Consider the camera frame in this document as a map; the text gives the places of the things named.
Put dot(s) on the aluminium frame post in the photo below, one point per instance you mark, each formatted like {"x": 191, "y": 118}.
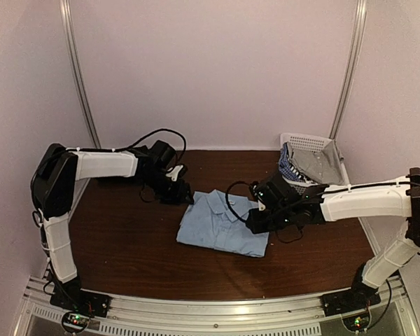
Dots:
{"x": 68, "y": 25}
{"x": 352, "y": 62}

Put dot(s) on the grey shirt in basket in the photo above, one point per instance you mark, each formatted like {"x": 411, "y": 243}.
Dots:
{"x": 323, "y": 167}

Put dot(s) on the right round controller board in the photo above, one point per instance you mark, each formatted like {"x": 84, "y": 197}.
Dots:
{"x": 357, "y": 323}

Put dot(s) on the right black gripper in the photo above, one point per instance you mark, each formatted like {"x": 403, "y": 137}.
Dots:
{"x": 257, "y": 227}

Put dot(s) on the white plastic laundry basket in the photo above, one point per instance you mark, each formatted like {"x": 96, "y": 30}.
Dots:
{"x": 312, "y": 143}

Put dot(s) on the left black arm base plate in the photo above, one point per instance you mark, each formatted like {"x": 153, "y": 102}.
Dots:
{"x": 84, "y": 302}

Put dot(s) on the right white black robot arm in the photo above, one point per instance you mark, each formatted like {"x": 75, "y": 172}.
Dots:
{"x": 399, "y": 197}

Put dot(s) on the blue checkered shirt in basket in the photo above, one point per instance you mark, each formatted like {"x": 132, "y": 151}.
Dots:
{"x": 287, "y": 169}

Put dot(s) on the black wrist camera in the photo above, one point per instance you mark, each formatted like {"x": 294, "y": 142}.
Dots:
{"x": 161, "y": 154}
{"x": 275, "y": 192}

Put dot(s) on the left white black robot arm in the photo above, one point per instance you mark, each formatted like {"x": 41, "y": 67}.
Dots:
{"x": 52, "y": 190}

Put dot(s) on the round controller board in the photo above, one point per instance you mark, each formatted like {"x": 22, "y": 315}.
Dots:
{"x": 357, "y": 323}
{"x": 73, "y": 322}

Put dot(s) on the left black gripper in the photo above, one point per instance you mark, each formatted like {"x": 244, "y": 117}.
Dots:
{"x": 178, "y": 196}

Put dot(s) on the front aluminium rail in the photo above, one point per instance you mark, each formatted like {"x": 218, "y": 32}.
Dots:
{"x": 294, "y": 315}

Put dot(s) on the left aluminium frame post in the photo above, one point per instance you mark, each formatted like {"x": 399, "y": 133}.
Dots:
{"x": 68, "y": 25}

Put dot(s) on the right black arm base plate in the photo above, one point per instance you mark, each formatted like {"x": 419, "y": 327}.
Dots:
{"x": 350, "y": 300}

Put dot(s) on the left round controller board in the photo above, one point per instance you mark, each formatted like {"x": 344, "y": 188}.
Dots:
{"x": 73, "y": 322}

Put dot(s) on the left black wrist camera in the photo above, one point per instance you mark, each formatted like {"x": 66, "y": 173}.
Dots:
{"x": 161, "y": 154}

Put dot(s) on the right aluminium frame post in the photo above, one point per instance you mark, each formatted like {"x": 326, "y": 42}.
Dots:
{"x": 352, "y": 62}

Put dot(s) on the light blue long sleeve shirt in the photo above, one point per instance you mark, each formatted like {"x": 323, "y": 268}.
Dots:
{"x": 215, "y": 221}

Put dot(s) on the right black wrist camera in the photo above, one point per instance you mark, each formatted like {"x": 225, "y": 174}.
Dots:
{"x": 275, "y": 192}

